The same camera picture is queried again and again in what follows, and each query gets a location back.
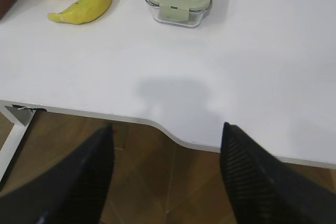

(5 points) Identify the white table leg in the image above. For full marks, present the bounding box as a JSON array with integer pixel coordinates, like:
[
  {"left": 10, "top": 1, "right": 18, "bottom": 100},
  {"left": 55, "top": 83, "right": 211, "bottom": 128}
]
[{"left": 1, "top": 104, "right": 35, "bottom": 155}]

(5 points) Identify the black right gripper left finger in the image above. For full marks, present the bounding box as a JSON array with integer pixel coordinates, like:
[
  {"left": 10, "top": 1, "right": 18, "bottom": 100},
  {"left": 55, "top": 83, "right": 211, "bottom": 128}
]
[{"left": 1, "top": 124, "right": 114, "bottom": 223}]

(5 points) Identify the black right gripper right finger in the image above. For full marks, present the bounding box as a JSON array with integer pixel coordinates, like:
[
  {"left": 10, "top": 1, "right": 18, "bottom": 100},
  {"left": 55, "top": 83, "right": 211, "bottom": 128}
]
[{"left": 219, "top": 122, "right": 335, "bottom": 223}]

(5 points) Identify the yellow banana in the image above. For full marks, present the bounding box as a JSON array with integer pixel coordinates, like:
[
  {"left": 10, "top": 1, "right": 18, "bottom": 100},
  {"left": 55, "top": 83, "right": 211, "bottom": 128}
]
[{"left": 47, "top": 0, "right": 113, "bottom": 25}]

